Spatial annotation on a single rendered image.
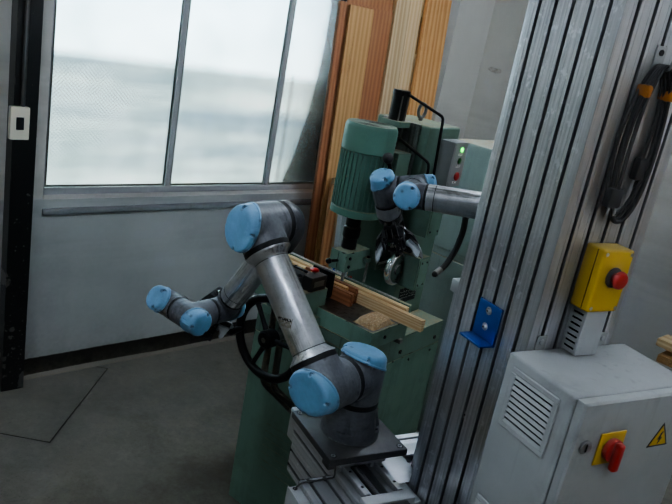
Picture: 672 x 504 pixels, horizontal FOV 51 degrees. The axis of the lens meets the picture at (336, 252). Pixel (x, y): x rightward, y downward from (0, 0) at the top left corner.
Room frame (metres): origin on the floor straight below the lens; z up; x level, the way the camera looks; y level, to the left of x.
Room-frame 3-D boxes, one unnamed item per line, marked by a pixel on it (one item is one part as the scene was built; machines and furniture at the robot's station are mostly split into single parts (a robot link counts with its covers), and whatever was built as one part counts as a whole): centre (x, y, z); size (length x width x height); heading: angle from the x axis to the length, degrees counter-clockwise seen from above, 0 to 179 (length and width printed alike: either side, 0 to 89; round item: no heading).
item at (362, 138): (2.33, -0.04, 1.35); 0.18 x 0.18 x 0.31
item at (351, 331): (2.26, 0.05, 0.87); 0.61 x 0.30 x 0.06; 54
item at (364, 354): (1.59, -0.11, 0.98); 0.13 x 0.12 x 0.14; 143
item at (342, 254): (2.34, -0.05, 1.03); 0.14 x 0.07 x 0.09; 144
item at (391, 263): (2.36, -0.22, 1.02); 0.12 x 0.03 x 0.12; 144
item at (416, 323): (2.31, -0.07, 0.92); 0.61 x 0.02 x 0.04; 54
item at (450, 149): (2.51, -0.34, 1.40); 0.10 x 0.06 x 0.16; 144
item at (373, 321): (2.13, -0.16, 0.91); 0.12 x 0.09 x 0.03; 144
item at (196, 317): (1.81, 0.35, 0.95); 0.11 x 0.11 x 0.08; 53
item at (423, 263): (2.39, -0.27, 1.02); 0.09 x 0.07 x 0.12; 54
